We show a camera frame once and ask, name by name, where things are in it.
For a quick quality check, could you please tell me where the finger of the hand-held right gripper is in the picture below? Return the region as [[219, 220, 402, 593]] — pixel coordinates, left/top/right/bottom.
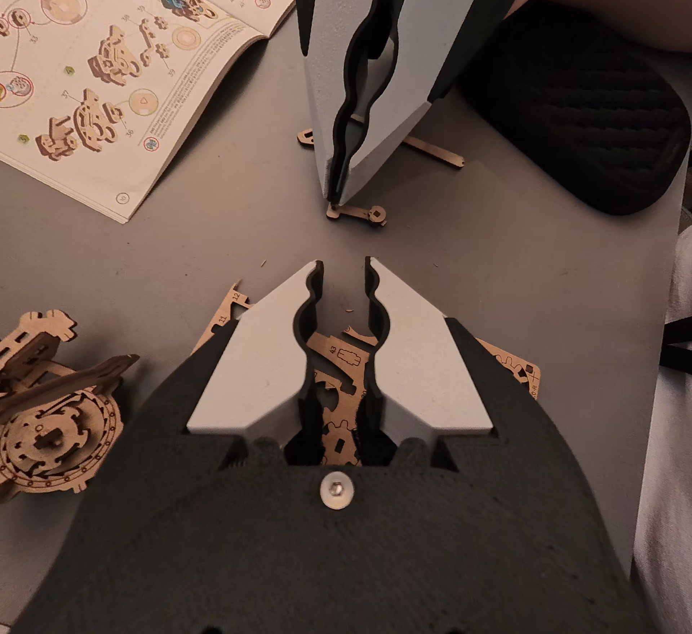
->
[[303, 0, 386, 201], [334, 0, 483, 202]]

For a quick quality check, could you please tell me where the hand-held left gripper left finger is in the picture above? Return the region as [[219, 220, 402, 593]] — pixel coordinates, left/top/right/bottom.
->
[[186, 260, 324, 451]]

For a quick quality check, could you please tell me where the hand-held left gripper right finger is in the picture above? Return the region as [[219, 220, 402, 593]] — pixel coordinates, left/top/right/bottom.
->
[[365, 257, 495, 451]]

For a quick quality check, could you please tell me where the laser-cut wooden parts sheet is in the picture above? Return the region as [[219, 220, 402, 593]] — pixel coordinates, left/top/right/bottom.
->
[[189, 280, 542, 467]]

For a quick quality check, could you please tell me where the small wooden lever part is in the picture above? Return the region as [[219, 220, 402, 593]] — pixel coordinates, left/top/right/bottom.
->
[[326, 203, 388, 227]]

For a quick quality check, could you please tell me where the partly built wooden model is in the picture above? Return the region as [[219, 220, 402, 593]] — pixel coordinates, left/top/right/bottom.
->
[[0, 310, 140, 507]]

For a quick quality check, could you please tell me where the long wooden stick part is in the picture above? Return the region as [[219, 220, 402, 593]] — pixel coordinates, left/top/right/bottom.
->
[[297, 115, 466, 170]]

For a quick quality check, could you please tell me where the black wrist rest pad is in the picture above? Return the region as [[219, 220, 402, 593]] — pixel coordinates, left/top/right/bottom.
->
[[457, 0, 692, 216]]

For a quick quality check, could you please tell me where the open instruction booklet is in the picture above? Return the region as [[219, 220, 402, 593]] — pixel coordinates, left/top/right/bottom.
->
[[0, 0, 297, 225]]

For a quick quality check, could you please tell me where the person's pale clothing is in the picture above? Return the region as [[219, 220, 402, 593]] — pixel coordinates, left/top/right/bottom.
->
[[633, 234, 692, 634]]

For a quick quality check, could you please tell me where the black strap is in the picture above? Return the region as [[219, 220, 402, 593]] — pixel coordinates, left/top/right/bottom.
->
[[658, 315, 692, 370]]

